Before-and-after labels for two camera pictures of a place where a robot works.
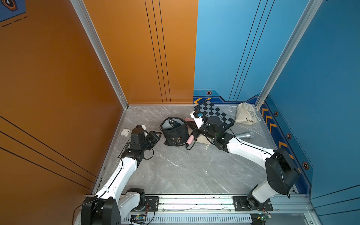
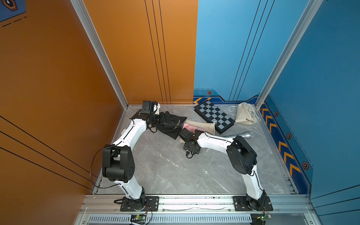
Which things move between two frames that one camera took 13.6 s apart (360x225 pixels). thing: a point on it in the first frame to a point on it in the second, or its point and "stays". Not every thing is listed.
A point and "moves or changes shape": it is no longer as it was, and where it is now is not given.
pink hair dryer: [191, 138] moves or changes shape
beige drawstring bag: [245, 114] stays
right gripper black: [196, 131] to [195, 151]
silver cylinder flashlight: [246, 135] stays
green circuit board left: [140, 219] stays
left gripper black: [155, 138] to [163, 120]
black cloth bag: [174, 136] moves or changes shape
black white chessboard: [209, 109] stays
